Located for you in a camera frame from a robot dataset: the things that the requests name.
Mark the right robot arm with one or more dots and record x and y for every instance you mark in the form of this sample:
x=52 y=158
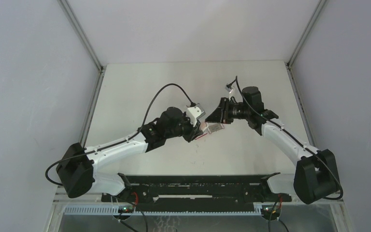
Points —
x=316 y=175

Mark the left aluminium frame post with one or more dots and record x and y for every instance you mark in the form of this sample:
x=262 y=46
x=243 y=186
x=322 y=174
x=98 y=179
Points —
x=79 y=30

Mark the left controller board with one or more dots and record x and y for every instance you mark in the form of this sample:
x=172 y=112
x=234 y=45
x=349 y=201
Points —
x=126 y=209

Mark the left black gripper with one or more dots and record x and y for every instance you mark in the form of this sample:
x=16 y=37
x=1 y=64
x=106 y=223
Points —
x=193 y=132

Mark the white cable duct strip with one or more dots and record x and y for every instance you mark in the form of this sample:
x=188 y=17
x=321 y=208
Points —
x=108 y=210

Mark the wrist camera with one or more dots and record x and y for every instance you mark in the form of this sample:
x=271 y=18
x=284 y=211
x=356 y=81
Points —
x=195 y=113
x=230 y=89

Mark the red white staple box sleeve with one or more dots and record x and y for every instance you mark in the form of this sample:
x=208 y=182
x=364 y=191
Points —
x=200 y=136

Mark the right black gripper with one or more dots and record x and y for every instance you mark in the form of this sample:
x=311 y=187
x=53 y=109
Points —
x=221 y=115

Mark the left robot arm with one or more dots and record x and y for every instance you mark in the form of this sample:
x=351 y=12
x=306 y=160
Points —
x=80 y=168

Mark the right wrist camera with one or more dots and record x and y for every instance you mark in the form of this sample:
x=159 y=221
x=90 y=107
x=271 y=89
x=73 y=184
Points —
x=230 y=89

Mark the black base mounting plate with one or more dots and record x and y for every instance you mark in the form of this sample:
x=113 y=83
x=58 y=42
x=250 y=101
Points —
x=198 y=184

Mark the right aluminium frame post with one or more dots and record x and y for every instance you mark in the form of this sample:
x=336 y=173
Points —
x=306 y=33

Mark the front aluminium rail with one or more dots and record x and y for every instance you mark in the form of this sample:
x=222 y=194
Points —
x=153 y=195

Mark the aluminium frame post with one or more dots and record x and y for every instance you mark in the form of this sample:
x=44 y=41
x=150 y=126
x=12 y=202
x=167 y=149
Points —
x=306 y=33
x=79 y=30

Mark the controller board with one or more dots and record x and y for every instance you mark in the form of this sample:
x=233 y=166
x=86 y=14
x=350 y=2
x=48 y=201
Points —
x=126 y=209
x=269 y=210

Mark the staple box tray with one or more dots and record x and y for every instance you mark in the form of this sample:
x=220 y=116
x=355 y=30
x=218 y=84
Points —
x=215 y=127

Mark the pink stapler top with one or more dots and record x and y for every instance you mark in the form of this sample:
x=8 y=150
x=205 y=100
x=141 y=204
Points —
x=203 y=126

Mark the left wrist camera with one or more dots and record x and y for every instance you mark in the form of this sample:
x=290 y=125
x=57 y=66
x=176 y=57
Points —
x=195 y=113

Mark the right controller board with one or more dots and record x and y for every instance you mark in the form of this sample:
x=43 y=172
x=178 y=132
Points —
x=269 y=210

